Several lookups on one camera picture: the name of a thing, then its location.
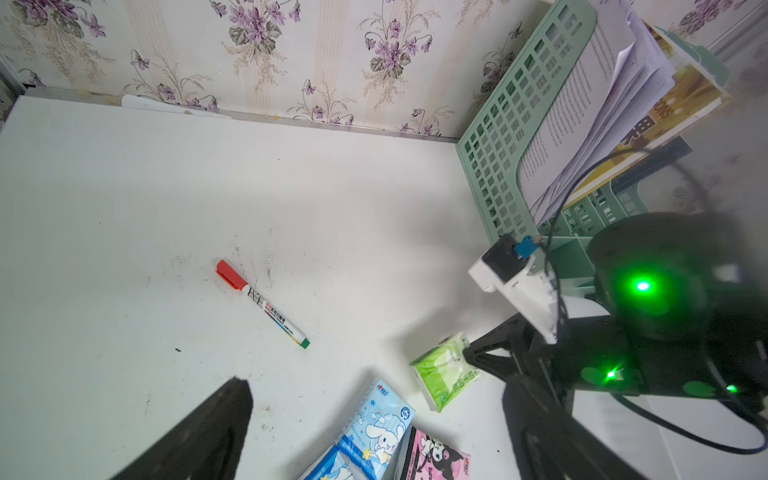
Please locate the green plastic file organizer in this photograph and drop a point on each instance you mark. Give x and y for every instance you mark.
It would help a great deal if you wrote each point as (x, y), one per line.
(491, 149)

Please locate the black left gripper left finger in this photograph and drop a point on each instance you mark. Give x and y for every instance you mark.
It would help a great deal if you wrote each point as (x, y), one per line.
(206, 444)

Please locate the pink tissue pack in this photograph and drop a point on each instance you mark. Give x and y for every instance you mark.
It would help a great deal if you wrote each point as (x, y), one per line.
(422, 456)

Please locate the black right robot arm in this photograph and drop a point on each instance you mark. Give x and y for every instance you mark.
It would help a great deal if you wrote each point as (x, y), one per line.
(677, 311)

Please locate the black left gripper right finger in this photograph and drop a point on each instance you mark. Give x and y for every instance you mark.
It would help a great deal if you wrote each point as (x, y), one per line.
(548, 443)

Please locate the white paper stack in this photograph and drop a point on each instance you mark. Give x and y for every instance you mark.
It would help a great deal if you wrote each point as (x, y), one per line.
(621, 74)

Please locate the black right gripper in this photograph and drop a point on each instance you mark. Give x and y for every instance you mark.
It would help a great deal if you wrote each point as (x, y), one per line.
(516, 347)

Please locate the dark blue notebook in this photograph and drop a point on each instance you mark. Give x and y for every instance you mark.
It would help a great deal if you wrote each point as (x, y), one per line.
(663, 156)

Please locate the blue tissue pack left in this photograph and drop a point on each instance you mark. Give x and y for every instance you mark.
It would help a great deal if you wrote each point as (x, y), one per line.
(332, 465)

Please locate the blue tissue pack right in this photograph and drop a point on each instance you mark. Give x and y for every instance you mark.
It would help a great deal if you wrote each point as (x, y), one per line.
(375, 430)

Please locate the green tissue pack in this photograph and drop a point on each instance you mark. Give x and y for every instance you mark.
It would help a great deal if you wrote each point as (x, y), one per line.
(443, 372)

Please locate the red capped marker pen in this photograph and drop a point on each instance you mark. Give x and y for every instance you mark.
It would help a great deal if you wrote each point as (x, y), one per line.
(239, 283)

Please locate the blue tissue pack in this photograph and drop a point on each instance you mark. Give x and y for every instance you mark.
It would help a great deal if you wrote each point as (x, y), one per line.
(332, 465)
(375, 430)

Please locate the yellow book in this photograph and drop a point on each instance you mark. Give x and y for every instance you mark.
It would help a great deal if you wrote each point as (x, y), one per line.
(699, 89)

